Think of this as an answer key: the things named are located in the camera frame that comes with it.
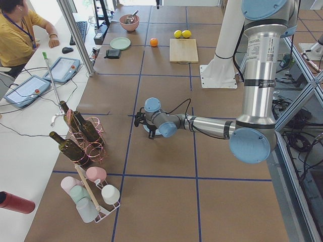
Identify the white cup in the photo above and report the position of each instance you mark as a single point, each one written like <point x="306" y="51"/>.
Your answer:
<point x="110" y="194"/>

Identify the mint green cup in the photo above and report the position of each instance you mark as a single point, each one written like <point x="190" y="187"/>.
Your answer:
<point x="77" y="193"/>

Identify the upper yellow lemon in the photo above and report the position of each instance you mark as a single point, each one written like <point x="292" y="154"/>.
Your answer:
<point x="186" y="33"/>

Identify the near teach pendant tablet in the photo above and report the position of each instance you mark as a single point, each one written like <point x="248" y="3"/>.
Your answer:
<point x="27" y="92"/>

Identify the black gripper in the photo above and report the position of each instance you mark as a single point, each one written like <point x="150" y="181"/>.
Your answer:
<point x="151" y="128"/>

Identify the black computer mouse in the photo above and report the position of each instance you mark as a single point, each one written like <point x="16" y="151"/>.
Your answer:
<point x="66" y="50"/>

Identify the yellow lemon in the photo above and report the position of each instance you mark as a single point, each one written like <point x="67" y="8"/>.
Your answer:
<point x="178" y="34"/>
<point x="186" y="33"/>

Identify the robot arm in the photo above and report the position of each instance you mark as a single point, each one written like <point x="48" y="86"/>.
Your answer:
<point x="252" y="135"/>

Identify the copper wire bottle rack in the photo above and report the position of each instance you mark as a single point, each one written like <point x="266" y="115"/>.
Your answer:
<point x="95" y="150"/>

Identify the pink bowl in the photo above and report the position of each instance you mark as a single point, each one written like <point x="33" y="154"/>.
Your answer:
<point x="129" y="25"/>

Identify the pale pink cup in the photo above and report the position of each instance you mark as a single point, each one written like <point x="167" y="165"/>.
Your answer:
<point x="69" y="182"/>

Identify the orange fruit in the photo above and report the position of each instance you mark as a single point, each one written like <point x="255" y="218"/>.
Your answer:
<point x="153" y="42"/>

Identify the person in yellow shirt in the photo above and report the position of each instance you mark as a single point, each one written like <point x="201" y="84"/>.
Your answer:
<point x="18" y="42"/>

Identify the green wine bottle front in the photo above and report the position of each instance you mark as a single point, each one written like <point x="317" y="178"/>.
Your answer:
<point x="70" y="149"/>

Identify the red thermos bottle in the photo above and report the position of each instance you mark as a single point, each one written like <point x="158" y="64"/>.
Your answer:
<point x="16" y="203"/>

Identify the white wire cup rack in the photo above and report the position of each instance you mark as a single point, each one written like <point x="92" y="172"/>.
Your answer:
<point x="94" y="191"/>

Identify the green wine bottle middle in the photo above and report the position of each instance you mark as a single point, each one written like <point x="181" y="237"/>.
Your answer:
<point x="87" y="128"/>

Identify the wooden cutting board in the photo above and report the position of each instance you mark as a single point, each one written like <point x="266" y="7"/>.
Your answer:
<point x="183" y="51"/>

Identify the pink cup on top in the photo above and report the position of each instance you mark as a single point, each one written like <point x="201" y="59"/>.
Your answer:
<point x="94" y="173"/>

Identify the teach pendant tablet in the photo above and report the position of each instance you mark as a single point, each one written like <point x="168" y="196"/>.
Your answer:
<point x="27" y="92"/>
<point x="63" y="69"/>

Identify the light blue cup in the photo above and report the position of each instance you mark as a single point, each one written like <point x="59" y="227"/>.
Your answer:
<point x="87" y="210"/>

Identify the far teach pendant tablet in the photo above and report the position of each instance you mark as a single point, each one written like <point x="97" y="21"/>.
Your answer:
<point x="63" y="69"/>

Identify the green tipped grabber stick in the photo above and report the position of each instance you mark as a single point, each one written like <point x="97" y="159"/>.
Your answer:
<point x="60" y="112"/>

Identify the metal scoop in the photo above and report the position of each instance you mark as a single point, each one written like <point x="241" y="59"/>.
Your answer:
<point x="131" y="18"/>

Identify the light green plate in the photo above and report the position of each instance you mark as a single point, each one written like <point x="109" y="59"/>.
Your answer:
<point x="120" y="43"/>

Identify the green wine bottle back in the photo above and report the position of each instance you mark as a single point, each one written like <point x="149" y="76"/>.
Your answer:
<point x="68" y="117"/>

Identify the aluminium frame post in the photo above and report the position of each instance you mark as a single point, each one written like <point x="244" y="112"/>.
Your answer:
<point x="69" y="18"/>

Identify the lower yellow lemon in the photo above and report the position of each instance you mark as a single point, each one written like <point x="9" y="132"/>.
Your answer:
<point x="178" y="34"/>

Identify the green wine bottle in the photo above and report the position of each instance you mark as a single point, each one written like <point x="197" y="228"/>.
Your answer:
<point x="68" y="117"/>
<point x="87" y="128"/>
<point x="70" y="149"/>

